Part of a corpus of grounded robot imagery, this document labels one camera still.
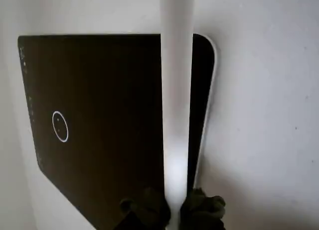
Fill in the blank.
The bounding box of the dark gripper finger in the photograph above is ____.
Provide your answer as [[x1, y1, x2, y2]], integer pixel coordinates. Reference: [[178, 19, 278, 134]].
[[119, 186, 173, 230], [179, 187, 227, 230]]

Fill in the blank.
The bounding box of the black screen tablet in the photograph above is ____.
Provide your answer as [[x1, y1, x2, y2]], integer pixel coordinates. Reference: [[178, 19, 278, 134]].
[[17, 32, 219, 230]]

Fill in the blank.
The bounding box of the white stylus pen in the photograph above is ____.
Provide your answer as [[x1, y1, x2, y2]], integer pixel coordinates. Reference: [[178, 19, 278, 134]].
[[159, 0, 195, 230]]

